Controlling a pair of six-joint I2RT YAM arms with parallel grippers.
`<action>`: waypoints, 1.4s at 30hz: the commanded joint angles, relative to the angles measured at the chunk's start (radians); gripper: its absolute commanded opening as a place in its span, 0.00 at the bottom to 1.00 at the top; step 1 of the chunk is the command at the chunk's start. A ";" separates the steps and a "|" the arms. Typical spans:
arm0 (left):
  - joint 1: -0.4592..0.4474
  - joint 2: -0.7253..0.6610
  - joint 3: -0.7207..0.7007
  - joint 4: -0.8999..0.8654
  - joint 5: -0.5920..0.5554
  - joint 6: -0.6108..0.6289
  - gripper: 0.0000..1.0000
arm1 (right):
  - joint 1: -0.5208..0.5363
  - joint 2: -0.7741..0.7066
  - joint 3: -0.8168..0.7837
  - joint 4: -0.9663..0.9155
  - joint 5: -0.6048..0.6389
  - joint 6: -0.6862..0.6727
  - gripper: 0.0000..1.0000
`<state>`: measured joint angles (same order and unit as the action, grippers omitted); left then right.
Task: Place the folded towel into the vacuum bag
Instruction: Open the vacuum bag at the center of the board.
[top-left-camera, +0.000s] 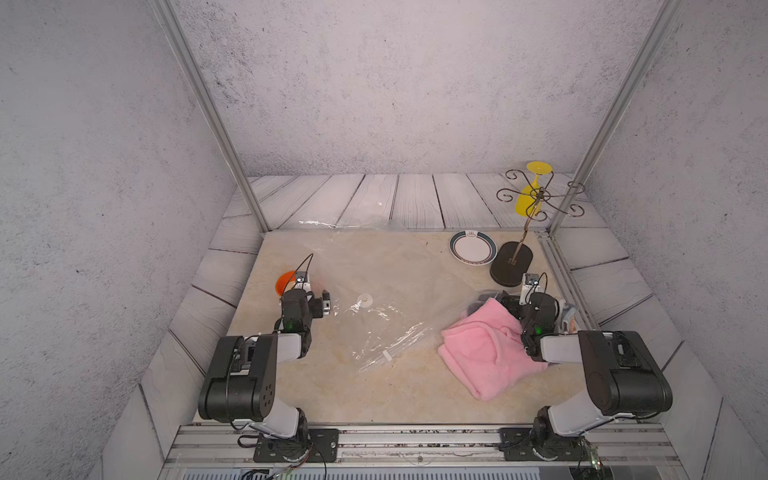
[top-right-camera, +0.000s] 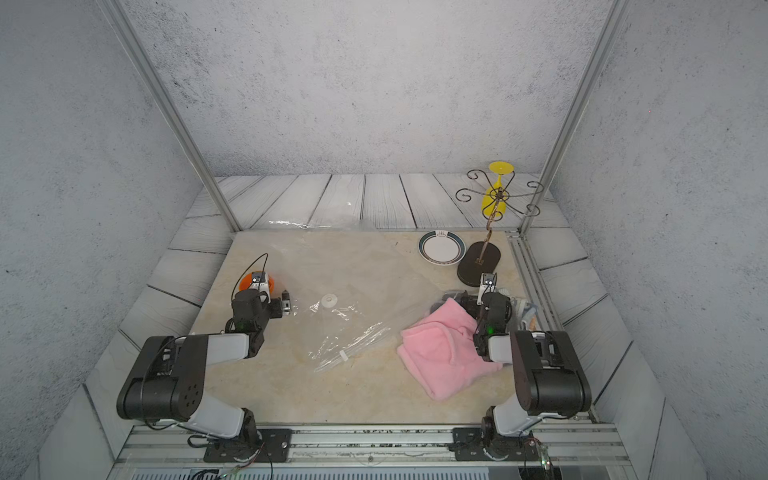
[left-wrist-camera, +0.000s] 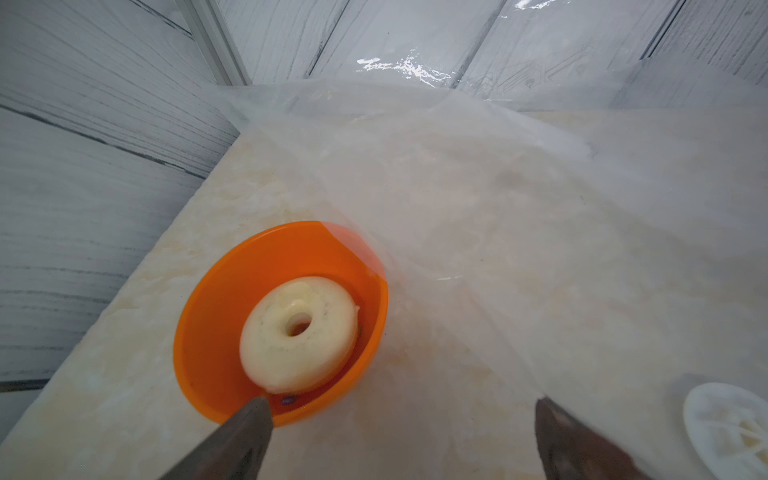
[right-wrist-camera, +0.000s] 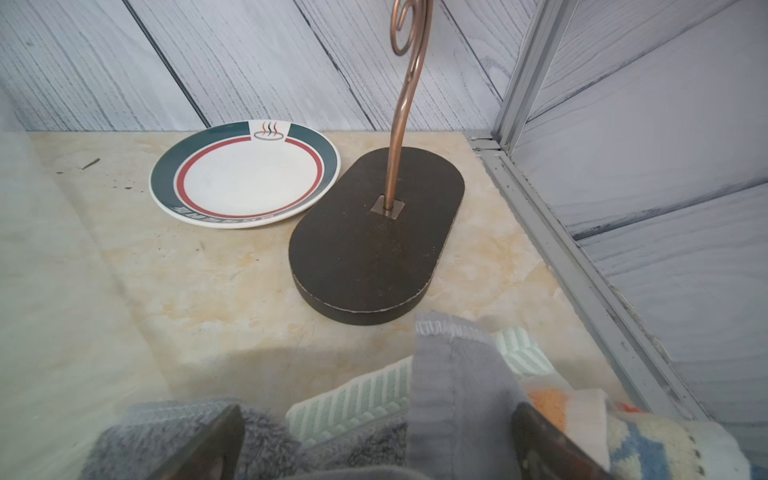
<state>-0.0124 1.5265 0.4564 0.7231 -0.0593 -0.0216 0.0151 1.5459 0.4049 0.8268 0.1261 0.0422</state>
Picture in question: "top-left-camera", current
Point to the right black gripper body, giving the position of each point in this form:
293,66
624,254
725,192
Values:
520,312

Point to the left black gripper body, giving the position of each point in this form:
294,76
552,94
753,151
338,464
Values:
314,310

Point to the pink fluffy towel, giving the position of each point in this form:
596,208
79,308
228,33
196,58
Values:
485,352

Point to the clear plastic vacuum bag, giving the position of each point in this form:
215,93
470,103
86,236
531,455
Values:
390,288

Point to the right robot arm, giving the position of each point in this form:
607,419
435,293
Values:
622,379

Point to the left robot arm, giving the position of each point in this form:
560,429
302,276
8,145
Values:
240,386

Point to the orange bowl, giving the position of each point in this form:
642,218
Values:
285,282

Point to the white plate green red rim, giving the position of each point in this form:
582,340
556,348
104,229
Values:
472,247

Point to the yellow plastic goblet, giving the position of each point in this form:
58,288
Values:
528,203

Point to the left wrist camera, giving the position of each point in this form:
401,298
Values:
301,281

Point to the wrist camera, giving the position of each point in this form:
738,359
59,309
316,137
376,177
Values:
531,283
301,281

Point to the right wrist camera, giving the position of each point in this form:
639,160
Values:
531,283

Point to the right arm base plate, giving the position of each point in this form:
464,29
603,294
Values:
525,444

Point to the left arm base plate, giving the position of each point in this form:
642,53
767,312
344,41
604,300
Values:
315,445

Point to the aluminium mounting rail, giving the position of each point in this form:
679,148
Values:
613,445

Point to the right aluminium frame post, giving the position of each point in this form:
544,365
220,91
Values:
660,28

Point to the aluminium frame post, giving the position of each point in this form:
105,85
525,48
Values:
178,42
660,28

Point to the left aluminium frame post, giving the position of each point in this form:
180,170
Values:
178,42

